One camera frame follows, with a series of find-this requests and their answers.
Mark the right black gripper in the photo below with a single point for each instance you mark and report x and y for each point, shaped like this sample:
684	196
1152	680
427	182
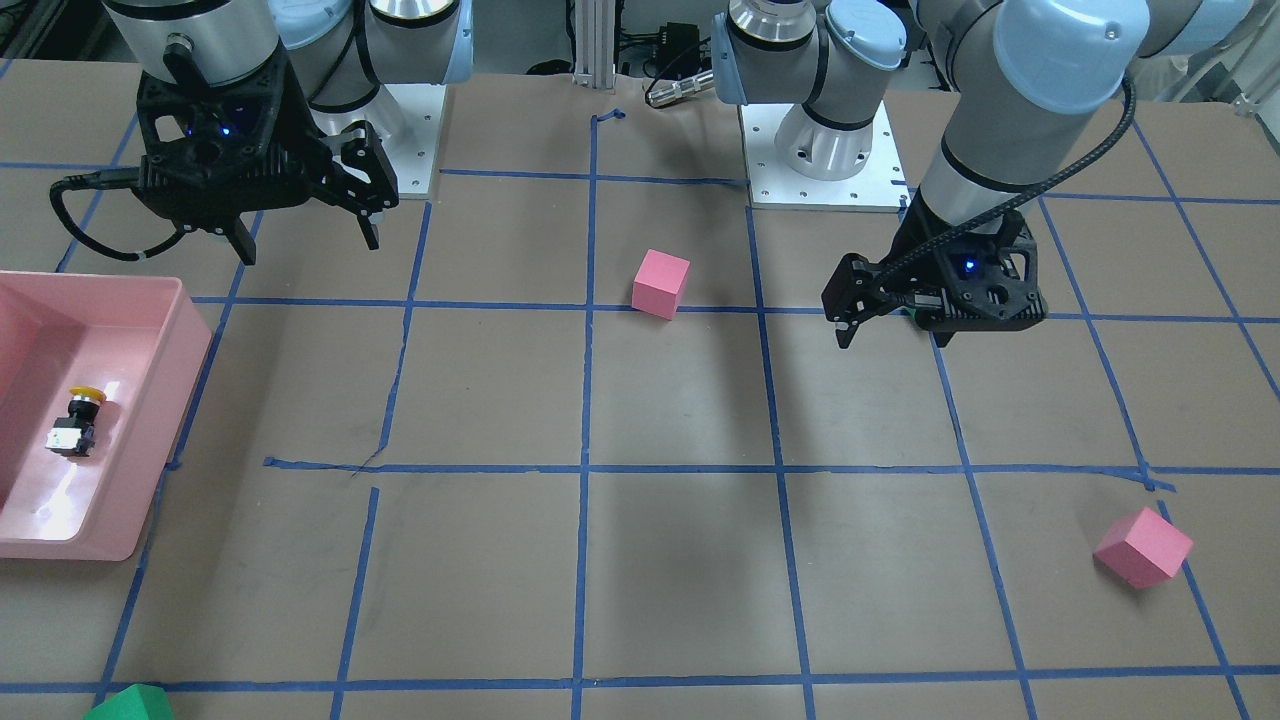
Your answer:
303	138

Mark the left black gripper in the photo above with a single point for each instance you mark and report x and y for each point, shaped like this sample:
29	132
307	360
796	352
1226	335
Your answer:
912	252

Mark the yellow push button switch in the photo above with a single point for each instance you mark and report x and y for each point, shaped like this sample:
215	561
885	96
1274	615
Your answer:
73	435

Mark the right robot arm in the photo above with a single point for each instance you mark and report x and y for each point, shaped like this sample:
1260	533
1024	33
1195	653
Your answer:
341	51

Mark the pink plastic bin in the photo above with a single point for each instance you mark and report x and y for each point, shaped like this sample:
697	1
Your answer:
96	374

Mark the pink cube centre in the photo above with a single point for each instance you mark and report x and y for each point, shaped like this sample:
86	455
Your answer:
659	284

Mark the pink cube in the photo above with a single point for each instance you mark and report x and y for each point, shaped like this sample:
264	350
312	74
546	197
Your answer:
659	284
1144	549

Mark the pink cube far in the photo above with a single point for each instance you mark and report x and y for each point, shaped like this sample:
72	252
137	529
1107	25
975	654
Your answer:
1144	549

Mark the green cube near bin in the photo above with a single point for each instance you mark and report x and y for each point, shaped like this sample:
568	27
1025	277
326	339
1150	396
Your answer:
136	702

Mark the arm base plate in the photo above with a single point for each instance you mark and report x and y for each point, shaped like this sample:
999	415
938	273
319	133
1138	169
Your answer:
794	163
409	120

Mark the aluminium profile post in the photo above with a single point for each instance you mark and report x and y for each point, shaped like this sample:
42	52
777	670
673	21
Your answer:
594	25

